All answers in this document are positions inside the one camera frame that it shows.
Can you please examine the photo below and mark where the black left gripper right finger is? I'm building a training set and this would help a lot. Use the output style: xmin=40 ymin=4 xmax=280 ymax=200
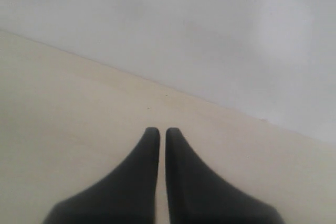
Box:
xmin=165 ymin=127 xmax=284 ymax=223

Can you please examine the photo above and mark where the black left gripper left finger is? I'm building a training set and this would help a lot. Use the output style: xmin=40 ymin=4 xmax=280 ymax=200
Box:
xmin=44 ymin=127 xmax=160 ymax=223

